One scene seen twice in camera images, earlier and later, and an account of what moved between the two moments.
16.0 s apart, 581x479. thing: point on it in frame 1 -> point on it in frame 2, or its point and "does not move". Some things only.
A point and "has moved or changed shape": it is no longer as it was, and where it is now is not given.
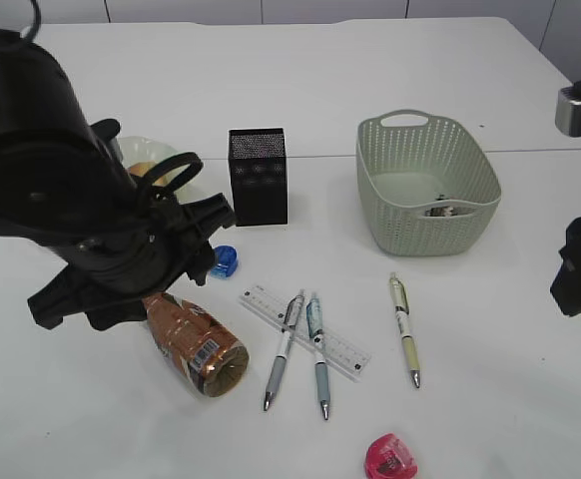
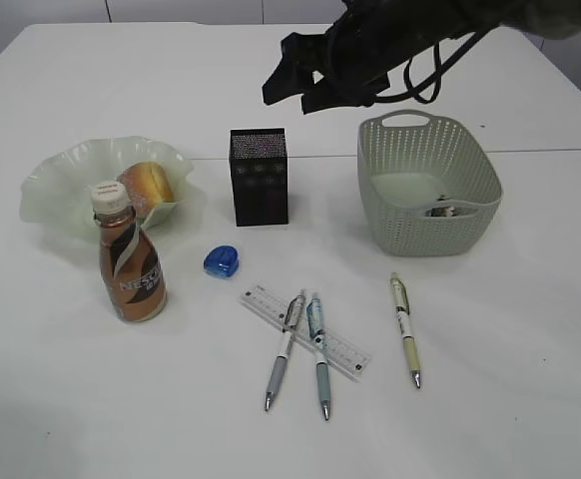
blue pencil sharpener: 225,261 does not move
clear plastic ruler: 347,358 does not move
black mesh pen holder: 258,172 does not move
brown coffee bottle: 213,360 has moved or changed shape
